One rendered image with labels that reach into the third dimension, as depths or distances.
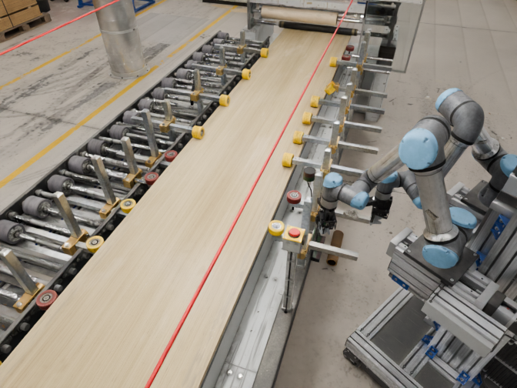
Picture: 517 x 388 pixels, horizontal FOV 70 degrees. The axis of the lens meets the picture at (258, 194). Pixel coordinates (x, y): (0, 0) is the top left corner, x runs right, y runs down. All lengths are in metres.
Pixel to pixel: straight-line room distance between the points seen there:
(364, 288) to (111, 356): 1.81
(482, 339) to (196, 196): 1.43
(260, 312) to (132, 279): 0.62
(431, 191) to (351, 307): 1.52
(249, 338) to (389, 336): 0.93
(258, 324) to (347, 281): 1.12
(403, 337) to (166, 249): 1.45
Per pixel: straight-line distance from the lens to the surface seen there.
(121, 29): 5.48
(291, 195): 2.03
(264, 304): 1.93
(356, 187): 1.56
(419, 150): 1.26
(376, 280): 2.89
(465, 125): 1.67
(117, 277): 1.78
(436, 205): 1.38
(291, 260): 1.50
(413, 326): 2.51
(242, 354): 1.81
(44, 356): 1.70
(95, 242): 1.94
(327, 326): 2.61
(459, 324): 1.69
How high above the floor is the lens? 2.27
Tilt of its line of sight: 42 degrees down
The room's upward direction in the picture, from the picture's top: straight up
